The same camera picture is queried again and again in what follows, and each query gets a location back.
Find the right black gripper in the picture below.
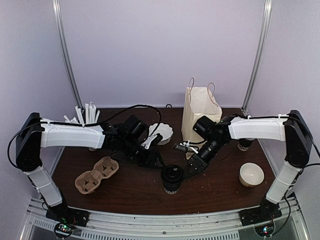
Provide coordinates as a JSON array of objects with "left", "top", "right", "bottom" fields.
[{"left": 183, "top": 137, "right": 227, "bottom": 179}]

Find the black plastic cup lid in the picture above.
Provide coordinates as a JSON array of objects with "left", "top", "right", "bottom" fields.
[{"left": 160, "top": 164, "right": 184, "bottom": 185}]

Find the kraft paper takeout bag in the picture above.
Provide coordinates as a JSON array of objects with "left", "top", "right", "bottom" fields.
[{"left": 181, "top": 77, "right": 223, "bottom": 148}]

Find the cardboard two-cup carrier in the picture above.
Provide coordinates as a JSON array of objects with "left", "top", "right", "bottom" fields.
[{"left": 74, "top": 156, "right": 119, "bottom": 195}]

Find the black white paper coffee cup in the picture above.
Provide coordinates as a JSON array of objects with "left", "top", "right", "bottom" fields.
[{"left": 163, "top": 182, "right": 182, "bottom": 195}]

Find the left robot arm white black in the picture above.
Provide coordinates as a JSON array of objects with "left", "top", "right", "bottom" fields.
[{"left": 11, "top": 112, "right": 165, "bottom": 222}]

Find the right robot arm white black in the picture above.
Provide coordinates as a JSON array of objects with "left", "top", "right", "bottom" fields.
[{"left": 185, "top": 110, "right": 313, "bottom": 221}]

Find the white scalloped dish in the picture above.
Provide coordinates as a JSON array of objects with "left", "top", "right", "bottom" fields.
[{"left": 148, "top": 122, "right": 174, "bottom": 146}]

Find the stack of paper cups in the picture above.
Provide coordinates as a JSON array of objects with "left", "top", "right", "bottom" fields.
[{"left": 237, "top": 138, "right": 255, "bottom": 152}]

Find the white ceramic bowl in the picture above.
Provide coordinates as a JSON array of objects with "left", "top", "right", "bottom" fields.
[{"left": 239, "top": 162, "right": 265, "bottom": 188}]

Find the wrapped white straws bundle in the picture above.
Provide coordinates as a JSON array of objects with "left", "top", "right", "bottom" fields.
[{"left": 63, "top": 101, "right": 101, "bottom": 125}]

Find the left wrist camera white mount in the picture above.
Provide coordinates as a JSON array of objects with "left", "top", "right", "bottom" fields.
[{"left": 141, "top": 133, "right": 163, "bottom": 150}]

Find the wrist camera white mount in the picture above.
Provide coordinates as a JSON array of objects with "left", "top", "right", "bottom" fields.
[
  {"left": 173, "top": 141, "right": 201, "bottom": 154},
  {"left": 141, "top": 133, "right": 163, "bottom": 150}
]

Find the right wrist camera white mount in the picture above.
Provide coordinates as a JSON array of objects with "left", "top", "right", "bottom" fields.
[{"left": 173, "top": 141, "right": 201, "bottom": 154}]

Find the aluminium front rail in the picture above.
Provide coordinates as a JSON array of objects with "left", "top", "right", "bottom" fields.
[{"left": 18, "top": 197, "right": 311, "bottom": 240}]

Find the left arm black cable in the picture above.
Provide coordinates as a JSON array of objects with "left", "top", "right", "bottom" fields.
[{"left": 6, "top": 104, "right": 163, "bottom": 169}]

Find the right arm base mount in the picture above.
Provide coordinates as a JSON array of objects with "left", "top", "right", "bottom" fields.
[{"left": 239, "top": 203, "right": 282, "bottom": 237}]

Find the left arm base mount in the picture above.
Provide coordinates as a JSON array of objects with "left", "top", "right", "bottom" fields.
[{"left": 45, "top": 203, "right": 90, "bottom": 240}]

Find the right aluminium frame post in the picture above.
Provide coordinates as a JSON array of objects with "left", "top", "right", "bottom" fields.
[{"left": 241, "top": 0, "right": 273, "bottom": 114}]

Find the aluminium frame post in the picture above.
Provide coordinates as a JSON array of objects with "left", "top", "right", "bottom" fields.
[
  {"left": 241, "top": 0, "right": 273, "bottom": 114},
  {"left": 52, "top": 0, "right": 83, "bottom": 109}
]

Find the left aluminium frame post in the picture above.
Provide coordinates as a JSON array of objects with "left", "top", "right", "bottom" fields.
[{"left": 52, "top": 0, "right": 83, "bottom": 109}]

